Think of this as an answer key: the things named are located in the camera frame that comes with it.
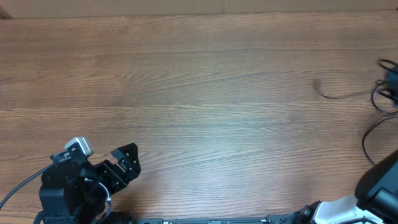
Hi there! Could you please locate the thick black cable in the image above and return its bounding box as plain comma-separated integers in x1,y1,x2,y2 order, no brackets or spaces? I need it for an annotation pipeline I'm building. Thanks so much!
361,58,398,166

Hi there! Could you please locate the thin black micro usb cable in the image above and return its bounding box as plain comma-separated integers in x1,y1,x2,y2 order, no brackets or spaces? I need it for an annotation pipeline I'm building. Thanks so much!
313,78,379,100

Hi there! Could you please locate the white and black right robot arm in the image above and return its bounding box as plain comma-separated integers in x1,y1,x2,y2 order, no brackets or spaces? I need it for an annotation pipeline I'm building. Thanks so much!
277,59,397,224

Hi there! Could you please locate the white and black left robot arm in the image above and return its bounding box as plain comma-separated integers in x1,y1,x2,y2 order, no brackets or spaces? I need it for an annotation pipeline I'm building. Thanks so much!
34,137,141,223

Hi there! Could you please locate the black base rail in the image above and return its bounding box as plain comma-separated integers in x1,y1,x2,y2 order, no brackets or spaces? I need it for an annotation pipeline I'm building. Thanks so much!
103,212,299,224

